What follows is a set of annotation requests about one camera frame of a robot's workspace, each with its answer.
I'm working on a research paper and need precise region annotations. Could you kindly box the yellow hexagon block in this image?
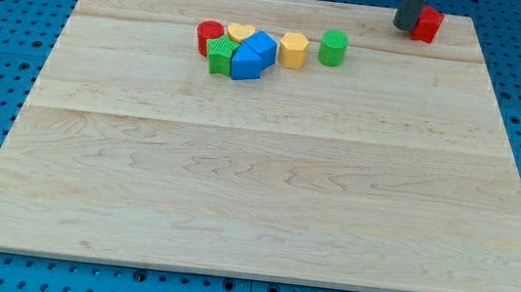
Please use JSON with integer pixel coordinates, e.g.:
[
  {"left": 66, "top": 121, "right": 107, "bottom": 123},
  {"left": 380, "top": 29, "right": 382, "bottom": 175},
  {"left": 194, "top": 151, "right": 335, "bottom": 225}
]
[{"left": 278, "top": 31, "right": 310, "bottom": 69}]

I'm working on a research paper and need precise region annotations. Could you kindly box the green star block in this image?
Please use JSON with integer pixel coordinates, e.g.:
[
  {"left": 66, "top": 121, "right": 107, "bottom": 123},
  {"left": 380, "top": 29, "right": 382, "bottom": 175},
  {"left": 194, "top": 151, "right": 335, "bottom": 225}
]
[{"left": 206, "top": 35, "right": 239, "bottom": 76}]

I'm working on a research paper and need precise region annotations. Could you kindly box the green cylinder block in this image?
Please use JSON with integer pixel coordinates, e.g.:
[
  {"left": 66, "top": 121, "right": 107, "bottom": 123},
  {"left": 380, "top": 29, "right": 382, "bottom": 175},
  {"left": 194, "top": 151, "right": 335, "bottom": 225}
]
[{"left": 317, "top": 29, "right": 349, "bottom": 67}]

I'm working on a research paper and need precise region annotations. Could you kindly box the wooden board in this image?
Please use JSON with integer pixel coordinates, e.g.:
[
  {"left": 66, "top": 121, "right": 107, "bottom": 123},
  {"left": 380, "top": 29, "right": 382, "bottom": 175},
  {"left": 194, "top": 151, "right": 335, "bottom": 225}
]
[{"left": 0, "top": 0, "right": 521, "bottom": 292}]

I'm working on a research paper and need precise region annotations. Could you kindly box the blue cube block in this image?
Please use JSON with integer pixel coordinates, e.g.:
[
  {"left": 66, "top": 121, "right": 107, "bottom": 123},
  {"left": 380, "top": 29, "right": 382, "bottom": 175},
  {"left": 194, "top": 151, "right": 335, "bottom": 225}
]
[{"left": 243, "top": 30, "right": 278, "bottom": 69}]

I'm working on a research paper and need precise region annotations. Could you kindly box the blue pentagon block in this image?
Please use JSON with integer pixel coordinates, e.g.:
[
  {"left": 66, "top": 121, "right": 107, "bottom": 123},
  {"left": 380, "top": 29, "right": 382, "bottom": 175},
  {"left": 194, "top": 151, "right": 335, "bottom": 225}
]
[{"left": 230, "top": 43, "right": 262, "bottom": 80}]

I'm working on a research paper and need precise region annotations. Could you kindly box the red cylinder block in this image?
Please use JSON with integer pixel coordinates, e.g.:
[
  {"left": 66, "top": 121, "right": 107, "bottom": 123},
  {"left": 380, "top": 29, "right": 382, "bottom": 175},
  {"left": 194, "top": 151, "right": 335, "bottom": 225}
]
[{"left": 196, "top": 20, "right": 226, "bottom": 56}]

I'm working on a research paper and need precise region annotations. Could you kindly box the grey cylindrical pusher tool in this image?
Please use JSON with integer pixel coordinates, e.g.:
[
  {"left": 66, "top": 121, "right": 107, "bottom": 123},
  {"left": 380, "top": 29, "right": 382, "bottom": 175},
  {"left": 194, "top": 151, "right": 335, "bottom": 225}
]
[{"left": 393, "top": 0, "right": 426, "bottom": 31}]

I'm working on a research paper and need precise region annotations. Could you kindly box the yellow heart block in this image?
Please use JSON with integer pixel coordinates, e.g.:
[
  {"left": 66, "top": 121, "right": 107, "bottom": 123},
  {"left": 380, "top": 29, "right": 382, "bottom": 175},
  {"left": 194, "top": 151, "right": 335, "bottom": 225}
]
[{"left": 227, "top": 21, "right": 256, "bottom": 44}]

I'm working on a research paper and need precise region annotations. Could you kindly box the red star block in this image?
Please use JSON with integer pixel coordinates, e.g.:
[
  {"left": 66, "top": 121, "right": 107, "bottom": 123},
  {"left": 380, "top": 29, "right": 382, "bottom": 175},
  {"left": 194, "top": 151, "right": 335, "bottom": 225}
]
[{"left": 410, "top": 6, "right": 446, "bottom": 44}]

